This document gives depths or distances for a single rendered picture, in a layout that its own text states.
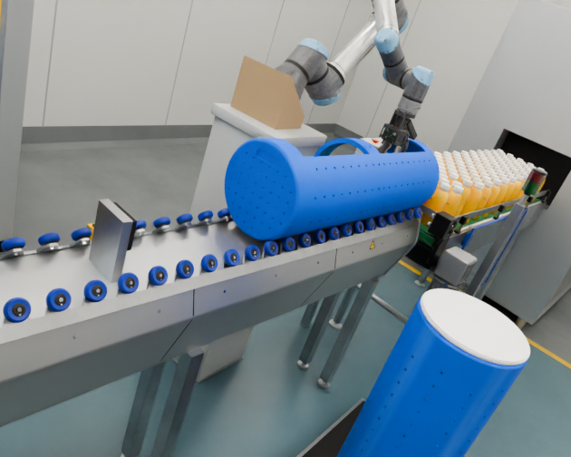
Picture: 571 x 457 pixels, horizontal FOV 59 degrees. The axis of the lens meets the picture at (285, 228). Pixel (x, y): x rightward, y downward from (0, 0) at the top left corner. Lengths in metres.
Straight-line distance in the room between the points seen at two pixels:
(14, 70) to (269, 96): 1.15
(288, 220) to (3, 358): 0.72
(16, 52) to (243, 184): 1.34
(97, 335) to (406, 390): 0.73
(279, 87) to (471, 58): 4.80
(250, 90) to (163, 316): 0.97
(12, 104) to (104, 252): 1.46
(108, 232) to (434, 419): 0.87
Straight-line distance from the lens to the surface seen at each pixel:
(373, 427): 1.44
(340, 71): 2.05
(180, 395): 1.59
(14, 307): 1.02
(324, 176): 1.41
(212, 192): 1.97
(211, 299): 1.30
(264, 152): 1.39
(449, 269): 2.22
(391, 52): 1.82
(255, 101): 1.88
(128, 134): 4.62
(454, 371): 1.25
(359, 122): 6.98
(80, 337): 1.11
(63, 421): 2.12
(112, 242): 1.14
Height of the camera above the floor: 1.61
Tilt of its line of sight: 25 degrees down
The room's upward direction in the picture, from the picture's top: 20 degrees clockwise
